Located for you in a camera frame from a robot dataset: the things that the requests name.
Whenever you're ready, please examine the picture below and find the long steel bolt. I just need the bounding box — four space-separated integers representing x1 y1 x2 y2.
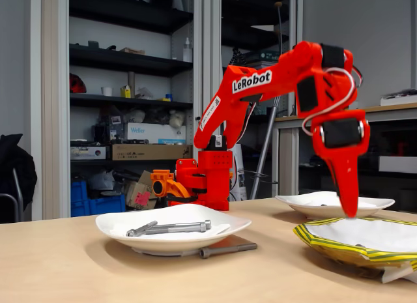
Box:
199 242 259 260
125 220 159 238
155 219 212 231
145 222 208 236

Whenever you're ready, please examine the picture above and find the white square ceramic plate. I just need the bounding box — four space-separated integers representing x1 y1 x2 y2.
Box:
275 190 396 221
95 203 253 257

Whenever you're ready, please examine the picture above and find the wooden desk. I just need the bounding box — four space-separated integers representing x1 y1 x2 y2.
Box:
275 102 417 196

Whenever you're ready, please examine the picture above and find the yellow black striped plate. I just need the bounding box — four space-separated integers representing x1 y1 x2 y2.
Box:
292 217 417 284

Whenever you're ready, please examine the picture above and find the white tray with parts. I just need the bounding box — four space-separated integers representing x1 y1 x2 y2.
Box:
380 89 417 108

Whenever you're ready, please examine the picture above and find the metal coat stand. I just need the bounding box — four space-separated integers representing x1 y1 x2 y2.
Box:
249 1 284 199

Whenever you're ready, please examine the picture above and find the small black tripod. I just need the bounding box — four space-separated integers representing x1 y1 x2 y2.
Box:
231 47 246 66

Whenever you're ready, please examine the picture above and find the grey metal shelf cabinet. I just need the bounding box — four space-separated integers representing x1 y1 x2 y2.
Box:
201 0 304 201
31 0 203 221

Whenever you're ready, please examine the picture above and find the white stuffed bag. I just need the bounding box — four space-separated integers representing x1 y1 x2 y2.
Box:
168 109 186 128

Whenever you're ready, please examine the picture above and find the orange printed robot part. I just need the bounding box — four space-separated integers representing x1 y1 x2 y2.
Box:
149 169 192 199

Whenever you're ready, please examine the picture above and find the white plastic bottle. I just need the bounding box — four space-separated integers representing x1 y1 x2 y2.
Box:
182 37 193 63

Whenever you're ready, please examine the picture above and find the white Weller box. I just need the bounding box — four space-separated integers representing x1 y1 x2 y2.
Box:
126 122 187 145

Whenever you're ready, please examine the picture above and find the long brown cardboard box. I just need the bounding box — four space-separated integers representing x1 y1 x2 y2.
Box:
111 143 193 161

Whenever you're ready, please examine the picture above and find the cardboard box pink sticker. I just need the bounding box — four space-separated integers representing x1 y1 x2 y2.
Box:
125 169 160 210

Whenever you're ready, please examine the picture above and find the white crumpled bag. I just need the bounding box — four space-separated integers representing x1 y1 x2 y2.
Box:
122 109 147 124

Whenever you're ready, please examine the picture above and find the blue plastic crate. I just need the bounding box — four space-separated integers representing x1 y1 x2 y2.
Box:
87 194 127 216
70 180 89 218

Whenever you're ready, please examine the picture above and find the black box with stickers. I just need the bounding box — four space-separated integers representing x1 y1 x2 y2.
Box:
92 113 128 144

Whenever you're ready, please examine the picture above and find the flat white printed box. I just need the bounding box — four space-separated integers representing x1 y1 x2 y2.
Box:
70 145 108 160

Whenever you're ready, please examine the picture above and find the red black helmet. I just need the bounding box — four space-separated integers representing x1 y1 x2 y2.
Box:
69 72 87 94

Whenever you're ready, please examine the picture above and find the black jacket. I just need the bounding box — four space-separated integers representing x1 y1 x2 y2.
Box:
0 133 38 203

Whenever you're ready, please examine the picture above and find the white wrist servo cable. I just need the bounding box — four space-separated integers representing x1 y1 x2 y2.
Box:
301 67 356 137

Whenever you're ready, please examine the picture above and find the red black servo cable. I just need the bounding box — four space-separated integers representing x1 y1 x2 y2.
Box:
352 64 364 89

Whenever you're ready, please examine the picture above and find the white upper arm cable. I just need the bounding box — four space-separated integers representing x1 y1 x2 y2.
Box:
240 100 258 139

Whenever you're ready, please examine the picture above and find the grey chair frame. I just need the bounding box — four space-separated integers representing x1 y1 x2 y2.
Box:
0 167 25 223

